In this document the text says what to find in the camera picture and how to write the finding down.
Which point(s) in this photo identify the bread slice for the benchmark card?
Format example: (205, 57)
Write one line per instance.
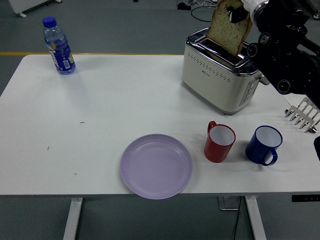
(230, 32)

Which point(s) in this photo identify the purple plate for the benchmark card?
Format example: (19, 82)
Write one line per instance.
(156, 166)

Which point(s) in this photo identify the silver toast rack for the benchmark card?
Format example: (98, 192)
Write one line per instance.
(303, 117)

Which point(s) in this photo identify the black table control panel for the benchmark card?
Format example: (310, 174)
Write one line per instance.
(305, 198)

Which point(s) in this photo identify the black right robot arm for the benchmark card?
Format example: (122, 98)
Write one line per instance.
(285, 55)

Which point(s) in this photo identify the clear water bottle blue cap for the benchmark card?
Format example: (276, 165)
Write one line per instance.
(60, 50)

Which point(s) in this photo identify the white table leg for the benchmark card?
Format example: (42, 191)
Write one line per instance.
(256, 220)
(72, 220)

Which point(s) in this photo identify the grey toaster lever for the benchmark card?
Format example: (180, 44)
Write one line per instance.
(264, 81)

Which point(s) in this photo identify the blue mug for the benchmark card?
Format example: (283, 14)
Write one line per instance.
(256, 151)

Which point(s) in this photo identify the red mug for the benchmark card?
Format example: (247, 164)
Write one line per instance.
(216, 152)

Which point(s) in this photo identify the white furniture base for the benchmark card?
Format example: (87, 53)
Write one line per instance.
(27, 5)

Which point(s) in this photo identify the grey metal bracket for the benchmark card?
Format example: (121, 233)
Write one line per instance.
(227, 203)

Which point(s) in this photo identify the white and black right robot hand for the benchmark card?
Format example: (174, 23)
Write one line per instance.
(238, 15)

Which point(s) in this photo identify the cream and chrome toaster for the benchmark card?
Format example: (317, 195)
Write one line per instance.
(212, 82)

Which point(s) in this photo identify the white equipment frame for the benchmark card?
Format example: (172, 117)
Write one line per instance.
(316, 13)

